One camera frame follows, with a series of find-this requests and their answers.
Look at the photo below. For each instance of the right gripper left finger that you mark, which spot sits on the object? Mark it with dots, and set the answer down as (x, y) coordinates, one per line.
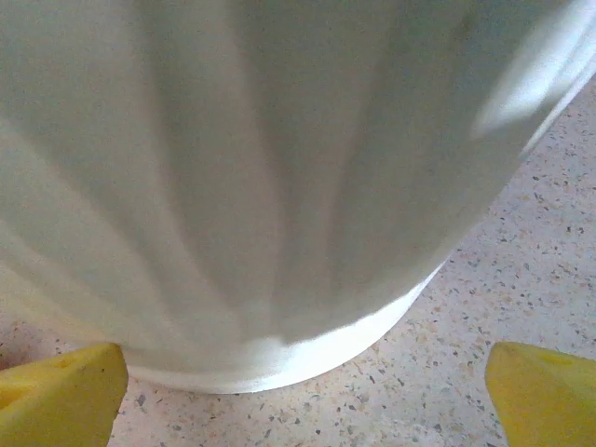
(56, 405)

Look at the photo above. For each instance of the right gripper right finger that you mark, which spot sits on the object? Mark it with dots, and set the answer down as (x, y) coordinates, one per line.
(549, 405)

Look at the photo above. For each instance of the white ribbed plastic bin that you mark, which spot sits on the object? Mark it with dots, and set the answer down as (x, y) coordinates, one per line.
(279, 186)

